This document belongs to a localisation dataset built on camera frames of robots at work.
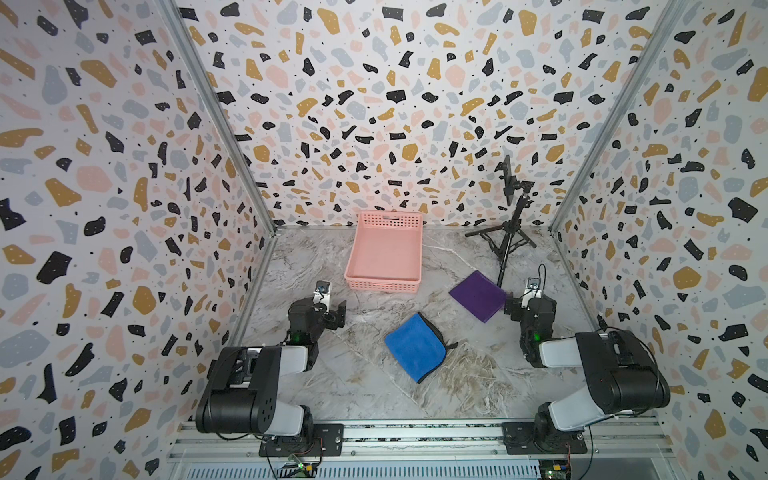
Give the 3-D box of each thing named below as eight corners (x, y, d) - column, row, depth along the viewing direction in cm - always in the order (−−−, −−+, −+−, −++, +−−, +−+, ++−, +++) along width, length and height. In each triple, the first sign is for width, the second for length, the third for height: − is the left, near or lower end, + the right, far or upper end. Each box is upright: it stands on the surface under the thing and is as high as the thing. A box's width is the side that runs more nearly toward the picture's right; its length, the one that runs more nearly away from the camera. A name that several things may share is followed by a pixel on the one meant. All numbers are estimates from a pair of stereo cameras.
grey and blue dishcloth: (419, 387, 84) (419, 384, 83) (382, 345, 92) (381, 341, 90) (457, 350, 92) (458, 346, 90) (419, 314, 99) (420, 310, 98)
